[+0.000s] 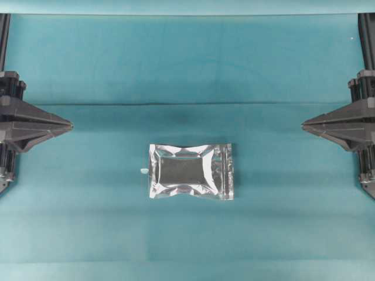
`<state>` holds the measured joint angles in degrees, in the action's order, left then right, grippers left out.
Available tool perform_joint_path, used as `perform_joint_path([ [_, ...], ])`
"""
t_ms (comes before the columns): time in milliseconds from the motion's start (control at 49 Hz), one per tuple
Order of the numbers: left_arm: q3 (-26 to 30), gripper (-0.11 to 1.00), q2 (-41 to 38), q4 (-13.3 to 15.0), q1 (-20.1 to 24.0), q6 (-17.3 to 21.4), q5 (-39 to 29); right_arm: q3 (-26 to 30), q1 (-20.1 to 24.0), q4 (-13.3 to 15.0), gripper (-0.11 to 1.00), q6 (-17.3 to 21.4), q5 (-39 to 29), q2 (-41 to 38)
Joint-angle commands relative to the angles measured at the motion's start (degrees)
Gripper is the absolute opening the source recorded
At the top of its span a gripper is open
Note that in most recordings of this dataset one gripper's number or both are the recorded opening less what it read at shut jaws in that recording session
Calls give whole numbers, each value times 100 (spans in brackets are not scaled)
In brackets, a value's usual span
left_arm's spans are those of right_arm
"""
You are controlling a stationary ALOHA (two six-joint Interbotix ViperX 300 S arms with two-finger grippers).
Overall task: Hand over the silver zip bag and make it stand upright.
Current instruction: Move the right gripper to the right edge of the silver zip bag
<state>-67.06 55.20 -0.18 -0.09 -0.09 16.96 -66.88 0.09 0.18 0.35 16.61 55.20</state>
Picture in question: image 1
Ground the black left frame rail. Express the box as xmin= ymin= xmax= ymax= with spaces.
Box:
xmin=0 ymin=13 xmax=11 ymax=71

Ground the black frame rail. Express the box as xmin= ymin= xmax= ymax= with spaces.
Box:
xmin=358 ymin=13 xmax=375 ymax=70
xmin=0 ymin=13 xmax=11 ymax=71

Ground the silver zip bag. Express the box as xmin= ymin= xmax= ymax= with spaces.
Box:
xmin=148 ymin=143 xmax=234 ymax=201

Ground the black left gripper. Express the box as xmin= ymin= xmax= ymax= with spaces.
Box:
xmin=0 ymin=70 xmax=74 ymax=188

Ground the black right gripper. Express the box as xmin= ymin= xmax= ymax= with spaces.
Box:
xmin=301 ymin=69 xmax=375 ymax=188

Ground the black right frame rail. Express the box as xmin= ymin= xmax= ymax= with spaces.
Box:
xmin=358 ymin=13 xmax=375 ymax=70

